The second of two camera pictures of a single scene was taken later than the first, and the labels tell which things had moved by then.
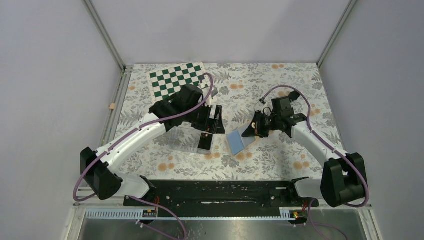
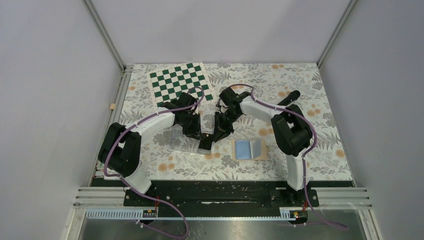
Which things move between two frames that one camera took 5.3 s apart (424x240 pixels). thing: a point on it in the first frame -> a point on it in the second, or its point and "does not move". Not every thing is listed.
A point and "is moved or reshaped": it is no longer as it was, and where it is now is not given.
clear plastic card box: x=184 y=139 does not move
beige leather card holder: x=237 y=142 is moved or reshaped
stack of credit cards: x=205 y=141 does not move
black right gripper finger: x=252 y=130 -> x=222 y=128
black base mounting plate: x=220 y=195 does not move
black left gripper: x=211 y=125 -> x=195 y=132
